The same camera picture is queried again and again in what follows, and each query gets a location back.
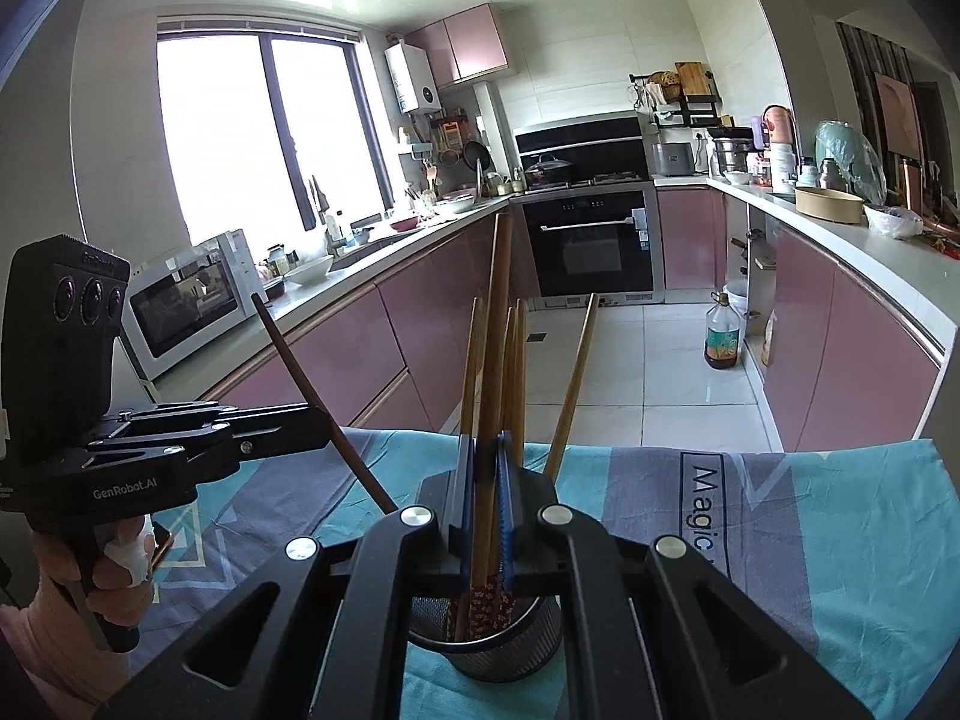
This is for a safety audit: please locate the black mesh utensil holder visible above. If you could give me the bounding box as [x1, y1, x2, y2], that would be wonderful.
[409, 596, 563, 683]

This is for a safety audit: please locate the pink thermos jug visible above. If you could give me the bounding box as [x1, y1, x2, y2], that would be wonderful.
[761, 104, 797, 171]

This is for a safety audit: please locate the black built-in oven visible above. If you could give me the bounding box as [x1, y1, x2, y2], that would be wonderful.
[523, 181, 665, 309]

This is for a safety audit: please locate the white microwave oven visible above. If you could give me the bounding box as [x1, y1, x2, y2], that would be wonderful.
[122, 229, 265, 380]

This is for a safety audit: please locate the pink upper wall cabinet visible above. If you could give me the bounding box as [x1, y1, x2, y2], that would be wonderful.
[405, 4, 509, 88]

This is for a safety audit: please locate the person's left hand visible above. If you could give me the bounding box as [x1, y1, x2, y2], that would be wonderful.
[29, 515, 156, 628]

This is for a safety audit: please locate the pink sleeve left forearm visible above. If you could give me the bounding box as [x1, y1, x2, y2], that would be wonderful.
[2, 574, 132, 718]

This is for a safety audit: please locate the light brown wooden chopstick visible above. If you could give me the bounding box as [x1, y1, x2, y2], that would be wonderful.
[469, 211, 512, 590]

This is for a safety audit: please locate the teal grey tablecloth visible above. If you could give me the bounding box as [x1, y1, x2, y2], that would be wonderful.
[130, 440, 958, 718]

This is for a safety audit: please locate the black range hood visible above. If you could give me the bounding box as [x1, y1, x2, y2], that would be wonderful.
[514, 112, 649, 187]

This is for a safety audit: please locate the cooking oil bottle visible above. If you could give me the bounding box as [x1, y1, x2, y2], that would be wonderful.
[703, 291, 743, 371]

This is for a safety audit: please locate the round bamboo steamer tray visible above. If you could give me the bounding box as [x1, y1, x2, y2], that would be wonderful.
[794, 187, 866, 226]

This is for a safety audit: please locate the black wall spice rack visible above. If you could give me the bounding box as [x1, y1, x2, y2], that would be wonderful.
[630, 62, 722, 128]

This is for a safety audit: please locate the short light bamboo chopstick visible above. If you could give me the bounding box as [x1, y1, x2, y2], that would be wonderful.
[459, 298, 487, 437]

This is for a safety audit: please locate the white bowl on counter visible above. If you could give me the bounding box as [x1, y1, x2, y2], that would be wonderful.
[286, 255, 334, 288]

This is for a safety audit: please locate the dark brown wooden chopstick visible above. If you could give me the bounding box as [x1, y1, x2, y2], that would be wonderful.
[251, 294, 397, 515]

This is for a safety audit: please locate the white water heater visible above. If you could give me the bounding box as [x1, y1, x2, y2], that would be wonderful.
[384, 43, 441, 114]

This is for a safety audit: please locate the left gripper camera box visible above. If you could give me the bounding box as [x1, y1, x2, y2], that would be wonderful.
[2, 234, 130, 427]

